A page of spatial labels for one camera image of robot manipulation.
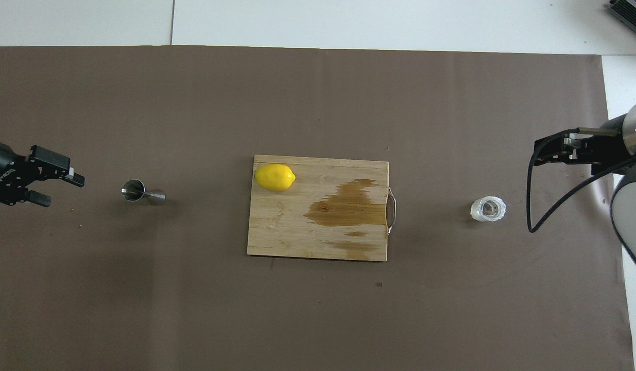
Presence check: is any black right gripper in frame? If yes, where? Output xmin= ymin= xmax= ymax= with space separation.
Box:
xmin=535 ymin=116 xmax=630 ymax=173

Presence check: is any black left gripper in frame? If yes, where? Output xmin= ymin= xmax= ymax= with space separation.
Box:
xmin=0 ymin=137 xmax=85 ymax=208

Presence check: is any steel double jigger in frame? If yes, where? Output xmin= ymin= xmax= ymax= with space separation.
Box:
xmin=121 ymin=179 xmax=167 ymax=205

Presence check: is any clear faceted glass cup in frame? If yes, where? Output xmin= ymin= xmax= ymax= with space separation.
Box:
xmin=470 ymin=196 xmax=507 ymax=223

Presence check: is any black ribbed device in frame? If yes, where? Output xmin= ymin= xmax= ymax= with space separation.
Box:
xmin=608 ymin=0 xmax=636 ymax=27

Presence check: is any yellow lemon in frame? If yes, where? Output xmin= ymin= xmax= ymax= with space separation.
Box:
xmin=254 ymin=163 xmax=297 ymax=192

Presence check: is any wooden cutting board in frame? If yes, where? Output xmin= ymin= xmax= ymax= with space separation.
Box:
xmin=247 ymin=155 xmax=398 ymax=262

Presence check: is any brown paper table mat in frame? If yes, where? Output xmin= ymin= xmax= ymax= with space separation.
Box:
xmin=0 ymin=45 xmax=635 ymax=371

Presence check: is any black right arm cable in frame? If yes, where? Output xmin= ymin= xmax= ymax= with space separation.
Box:
xmin=526 ymin=127 xmax=636 ymax=233

